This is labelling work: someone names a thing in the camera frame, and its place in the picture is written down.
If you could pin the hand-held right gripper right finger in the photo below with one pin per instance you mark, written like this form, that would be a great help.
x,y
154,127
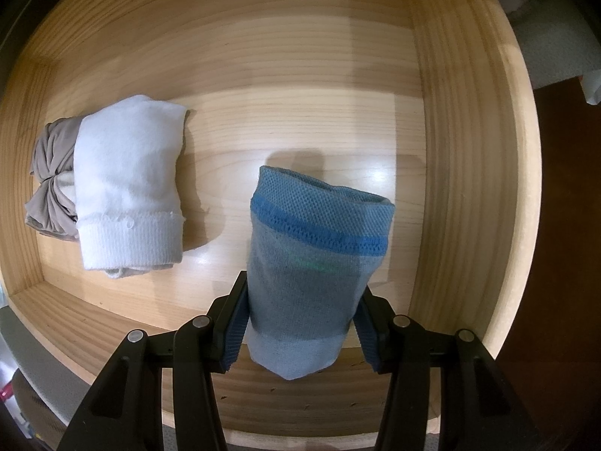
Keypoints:
x,y
368,338

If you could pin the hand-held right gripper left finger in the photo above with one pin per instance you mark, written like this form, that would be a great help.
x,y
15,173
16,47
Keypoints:
x,y
234,338

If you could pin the blue-grey sock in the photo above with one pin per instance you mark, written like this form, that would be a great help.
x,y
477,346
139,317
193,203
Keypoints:
x,y
314,253

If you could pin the taupe underwear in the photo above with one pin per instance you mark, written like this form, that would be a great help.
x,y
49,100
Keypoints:
x,y
51,150

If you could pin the grey-fronted wooden drawer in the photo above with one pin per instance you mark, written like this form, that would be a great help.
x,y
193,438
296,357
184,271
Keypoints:
x,y
305,80

